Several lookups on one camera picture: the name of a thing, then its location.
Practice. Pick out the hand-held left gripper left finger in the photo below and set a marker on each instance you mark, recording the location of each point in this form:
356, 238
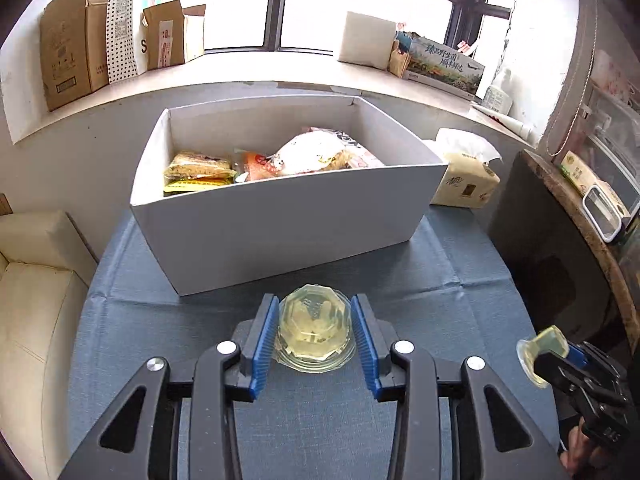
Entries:
262, 350

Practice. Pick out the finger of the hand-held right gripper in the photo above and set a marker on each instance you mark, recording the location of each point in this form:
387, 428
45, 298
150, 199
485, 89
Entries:
582, 355
557, 372

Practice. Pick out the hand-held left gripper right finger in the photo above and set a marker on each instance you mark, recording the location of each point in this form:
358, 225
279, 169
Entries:
365, 350

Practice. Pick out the clear yellow jelly cup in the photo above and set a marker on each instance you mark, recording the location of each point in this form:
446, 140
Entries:
315, 325
542, 350

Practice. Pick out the white storage box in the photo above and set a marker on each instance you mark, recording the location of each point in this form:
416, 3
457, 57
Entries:
275, 230

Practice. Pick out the person's right hand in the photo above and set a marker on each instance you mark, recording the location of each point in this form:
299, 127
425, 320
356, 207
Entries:
575, 447

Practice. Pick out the blue table cloth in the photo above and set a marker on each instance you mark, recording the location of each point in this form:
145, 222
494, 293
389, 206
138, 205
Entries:
450, 285

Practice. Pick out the white rimmed clear container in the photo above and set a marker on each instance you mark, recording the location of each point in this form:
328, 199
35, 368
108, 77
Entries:
602, 212

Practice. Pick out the dark wooden side table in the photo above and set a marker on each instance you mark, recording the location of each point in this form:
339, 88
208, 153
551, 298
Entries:
565, 195

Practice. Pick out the green and white carton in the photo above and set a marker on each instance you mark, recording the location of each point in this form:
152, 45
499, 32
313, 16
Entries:
575, 172

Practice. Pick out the red snack packet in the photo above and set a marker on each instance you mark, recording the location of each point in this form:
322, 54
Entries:
255, 165

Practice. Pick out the pink snack packet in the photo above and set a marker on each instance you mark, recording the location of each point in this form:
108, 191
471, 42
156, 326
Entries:
367, 159

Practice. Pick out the beige noodle snack packet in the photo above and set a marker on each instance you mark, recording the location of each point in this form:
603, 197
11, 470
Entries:
200, 164

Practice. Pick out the beige tissue pack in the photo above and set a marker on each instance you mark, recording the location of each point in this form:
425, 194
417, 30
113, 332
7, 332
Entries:
465, 180

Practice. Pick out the translucent white snack bag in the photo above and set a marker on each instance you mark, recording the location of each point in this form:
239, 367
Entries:
310, 152

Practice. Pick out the cream leather sofa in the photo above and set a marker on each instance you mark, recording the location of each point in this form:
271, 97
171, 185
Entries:
35, 320

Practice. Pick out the clear plastic drawer unit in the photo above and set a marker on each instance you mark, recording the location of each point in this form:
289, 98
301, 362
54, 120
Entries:
617, 125

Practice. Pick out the white tube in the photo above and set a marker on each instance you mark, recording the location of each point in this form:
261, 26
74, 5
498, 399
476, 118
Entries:
505, 121

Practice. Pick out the white plastic bottle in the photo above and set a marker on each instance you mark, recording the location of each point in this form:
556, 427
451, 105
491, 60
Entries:
497, 100

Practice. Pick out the small brown paper bag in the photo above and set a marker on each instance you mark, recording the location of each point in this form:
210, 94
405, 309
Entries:
398, 62

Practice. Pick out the landscape printed tissue box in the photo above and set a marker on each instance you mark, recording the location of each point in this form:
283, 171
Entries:
440, 67

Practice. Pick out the brown cardboard piece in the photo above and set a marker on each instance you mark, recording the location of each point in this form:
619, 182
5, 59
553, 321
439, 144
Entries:
4, 205

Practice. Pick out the plain white closed box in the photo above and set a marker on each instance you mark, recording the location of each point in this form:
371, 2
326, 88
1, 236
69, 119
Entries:
365, 40

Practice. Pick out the pink ribbon piece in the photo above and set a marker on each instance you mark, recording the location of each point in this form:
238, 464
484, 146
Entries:
402, 27
468, 48

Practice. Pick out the small open cardboard box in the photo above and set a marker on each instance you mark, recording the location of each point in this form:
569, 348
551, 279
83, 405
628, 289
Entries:
165, 35

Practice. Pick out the polka dot paper bag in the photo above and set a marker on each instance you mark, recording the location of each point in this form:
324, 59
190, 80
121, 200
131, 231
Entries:
120, 35

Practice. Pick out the large cardboard box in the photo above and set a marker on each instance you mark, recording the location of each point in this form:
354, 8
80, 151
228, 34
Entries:
65, 50

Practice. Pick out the black window frame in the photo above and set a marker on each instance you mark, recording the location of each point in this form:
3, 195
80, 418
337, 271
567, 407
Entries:
272, 10

